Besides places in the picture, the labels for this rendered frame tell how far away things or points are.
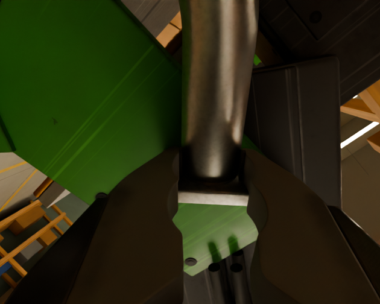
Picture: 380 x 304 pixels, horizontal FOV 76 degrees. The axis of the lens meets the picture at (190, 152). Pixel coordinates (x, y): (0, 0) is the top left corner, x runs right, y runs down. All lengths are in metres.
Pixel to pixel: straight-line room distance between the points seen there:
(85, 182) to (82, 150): 0.02
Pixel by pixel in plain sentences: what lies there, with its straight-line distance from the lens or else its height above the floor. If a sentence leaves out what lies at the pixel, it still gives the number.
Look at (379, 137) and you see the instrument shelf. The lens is 0.75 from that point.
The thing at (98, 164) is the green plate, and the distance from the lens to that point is 0.17.
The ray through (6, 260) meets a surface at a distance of 5.79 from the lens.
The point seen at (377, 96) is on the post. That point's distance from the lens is 0.99.
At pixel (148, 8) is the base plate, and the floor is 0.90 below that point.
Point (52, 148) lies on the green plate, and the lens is 0.18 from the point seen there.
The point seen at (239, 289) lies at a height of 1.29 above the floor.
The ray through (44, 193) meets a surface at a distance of 0.39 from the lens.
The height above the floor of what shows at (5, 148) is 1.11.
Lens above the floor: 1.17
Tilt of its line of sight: 5 degrees up
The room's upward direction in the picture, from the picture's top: 139 degrees clockwise
